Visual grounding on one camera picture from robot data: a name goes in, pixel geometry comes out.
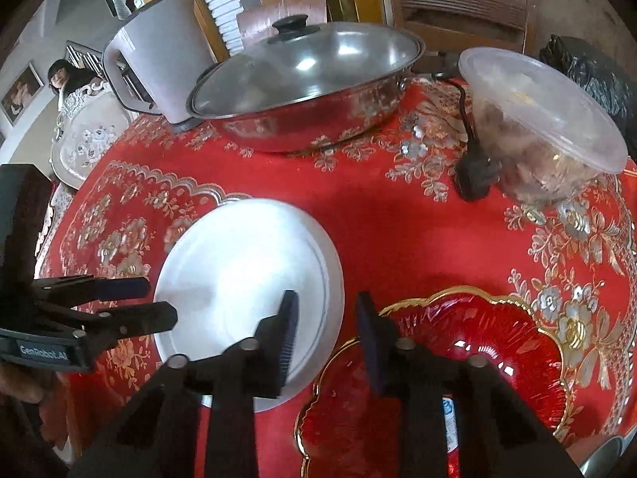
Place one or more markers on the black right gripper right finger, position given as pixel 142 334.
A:
pixel 498 434

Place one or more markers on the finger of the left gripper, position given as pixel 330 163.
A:
pixel 102 330
pixel 109 289

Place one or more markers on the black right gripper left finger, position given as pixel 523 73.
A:
pixel 155 434

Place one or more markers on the large white plate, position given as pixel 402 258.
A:
pixel 231 269

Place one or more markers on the person's left hand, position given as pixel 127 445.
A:
pixel 31 385

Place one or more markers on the red glass gold-rimmed dish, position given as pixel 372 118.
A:
pixel 497 338

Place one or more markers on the white ornate chair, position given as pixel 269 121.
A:
pixel 90 121

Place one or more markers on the woman in pink jacket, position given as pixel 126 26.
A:
pixel 64 79

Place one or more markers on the red floral tablecloth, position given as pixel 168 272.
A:
pixel 402 233

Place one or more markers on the white electric kettle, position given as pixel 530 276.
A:
pixel 165 48

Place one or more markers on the clear plastic lidded food bowl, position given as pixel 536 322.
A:
pixel 547 136

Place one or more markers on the steel pot with glass lid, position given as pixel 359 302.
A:
pixel 308 86

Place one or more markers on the pink upholstered chair back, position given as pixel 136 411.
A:
pixel 256 25

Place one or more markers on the black plastic bag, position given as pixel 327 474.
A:
pixel 600 77

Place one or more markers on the wooden chair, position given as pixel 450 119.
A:
pixel 457 25

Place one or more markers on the steel bowl with pink handle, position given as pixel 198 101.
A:
pixel 596 455

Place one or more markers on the framed wall picture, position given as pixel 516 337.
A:
pixel 18 97

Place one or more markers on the black power cable plug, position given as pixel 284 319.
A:
pixel 475 173

